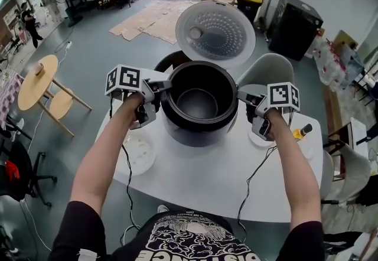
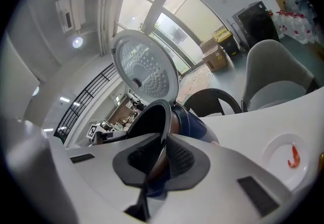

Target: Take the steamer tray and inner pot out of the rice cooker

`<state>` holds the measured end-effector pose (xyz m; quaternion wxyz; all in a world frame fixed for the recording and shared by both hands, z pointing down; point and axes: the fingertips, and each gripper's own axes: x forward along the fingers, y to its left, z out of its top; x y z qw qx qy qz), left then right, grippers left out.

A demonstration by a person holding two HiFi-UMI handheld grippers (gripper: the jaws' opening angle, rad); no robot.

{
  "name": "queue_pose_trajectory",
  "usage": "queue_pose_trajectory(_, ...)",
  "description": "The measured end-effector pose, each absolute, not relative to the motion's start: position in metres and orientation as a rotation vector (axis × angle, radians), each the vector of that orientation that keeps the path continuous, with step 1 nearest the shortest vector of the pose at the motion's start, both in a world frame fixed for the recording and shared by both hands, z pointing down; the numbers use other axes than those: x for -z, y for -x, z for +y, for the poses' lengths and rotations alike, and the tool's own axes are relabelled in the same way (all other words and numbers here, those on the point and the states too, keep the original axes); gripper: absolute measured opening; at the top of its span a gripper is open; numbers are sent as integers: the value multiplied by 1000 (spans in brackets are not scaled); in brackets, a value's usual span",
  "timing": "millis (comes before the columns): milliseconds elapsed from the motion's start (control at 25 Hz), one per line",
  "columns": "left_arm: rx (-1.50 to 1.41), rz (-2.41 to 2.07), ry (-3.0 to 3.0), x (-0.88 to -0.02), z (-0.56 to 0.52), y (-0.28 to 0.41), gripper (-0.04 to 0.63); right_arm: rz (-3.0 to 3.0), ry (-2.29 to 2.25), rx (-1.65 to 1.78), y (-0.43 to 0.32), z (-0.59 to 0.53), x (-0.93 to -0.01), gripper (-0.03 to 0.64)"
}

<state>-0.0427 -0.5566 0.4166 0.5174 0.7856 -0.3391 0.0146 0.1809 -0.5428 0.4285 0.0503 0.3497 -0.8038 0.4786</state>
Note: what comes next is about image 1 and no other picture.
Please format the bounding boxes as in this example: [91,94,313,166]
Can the table with checked cloth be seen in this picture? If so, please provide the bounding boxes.
[0,70,24,125]

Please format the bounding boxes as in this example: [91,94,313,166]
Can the black bin yellow lid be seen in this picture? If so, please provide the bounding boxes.
[236,0,263,24]

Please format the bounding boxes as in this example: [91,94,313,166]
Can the person's left forearm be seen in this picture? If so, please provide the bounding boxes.
[70,93,145,213]

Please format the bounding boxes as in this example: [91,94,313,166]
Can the dark blue rice cooker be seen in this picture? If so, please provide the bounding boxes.
[161,0,257,148]

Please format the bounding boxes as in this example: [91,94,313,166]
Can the black cabinet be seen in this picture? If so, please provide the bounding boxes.
[268,0,324,61]

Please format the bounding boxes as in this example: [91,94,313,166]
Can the grey chair black frame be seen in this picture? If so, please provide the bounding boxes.
[320,135,372,204]

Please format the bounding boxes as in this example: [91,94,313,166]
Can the white plate with red bit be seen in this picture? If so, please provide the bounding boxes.
[247,131,275,147]

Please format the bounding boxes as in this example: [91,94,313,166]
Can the black office chair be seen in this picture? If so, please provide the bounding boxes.
[0,135,58,207]

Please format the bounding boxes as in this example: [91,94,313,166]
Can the person's right forearm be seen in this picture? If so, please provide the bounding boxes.
[265,107,322,233]

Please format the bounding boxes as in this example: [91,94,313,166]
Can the person's black printed shirt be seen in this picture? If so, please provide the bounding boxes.
[48,200,325,261]

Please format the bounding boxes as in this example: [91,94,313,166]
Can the yellow bottle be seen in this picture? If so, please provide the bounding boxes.
[292,123,313,141]

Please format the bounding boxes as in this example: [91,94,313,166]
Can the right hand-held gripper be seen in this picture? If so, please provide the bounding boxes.
[236,81,301,142]

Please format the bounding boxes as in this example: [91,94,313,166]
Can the row of clear water jugs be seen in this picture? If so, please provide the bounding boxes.
[312,38,364,89]

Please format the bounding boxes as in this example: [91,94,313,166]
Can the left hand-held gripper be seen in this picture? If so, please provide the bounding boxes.
[105,64,174,131]

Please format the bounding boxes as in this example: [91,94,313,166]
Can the round wooden side table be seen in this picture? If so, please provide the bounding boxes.
[17,54,93,138]

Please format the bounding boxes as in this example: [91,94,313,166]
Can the black round chair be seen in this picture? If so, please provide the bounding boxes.
[153,50,193,73]

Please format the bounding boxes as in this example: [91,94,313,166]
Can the flattened cardboard sheets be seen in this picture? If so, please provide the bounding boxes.
[108,0,201,45]

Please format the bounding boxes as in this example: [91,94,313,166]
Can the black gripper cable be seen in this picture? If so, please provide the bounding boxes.
[237,144,278,243]
[120,144,141,229]

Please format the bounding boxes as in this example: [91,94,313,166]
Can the red cloth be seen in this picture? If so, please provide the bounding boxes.
[5,160,21,181]

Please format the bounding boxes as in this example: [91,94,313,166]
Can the grey shell chair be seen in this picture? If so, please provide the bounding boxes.
[236,53,295,98]

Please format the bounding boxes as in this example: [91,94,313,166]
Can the black pot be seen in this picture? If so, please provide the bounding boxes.
[167,61,238,133]

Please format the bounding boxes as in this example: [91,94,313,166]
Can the white steamer tray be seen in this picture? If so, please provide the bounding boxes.
[122,132,157,177]

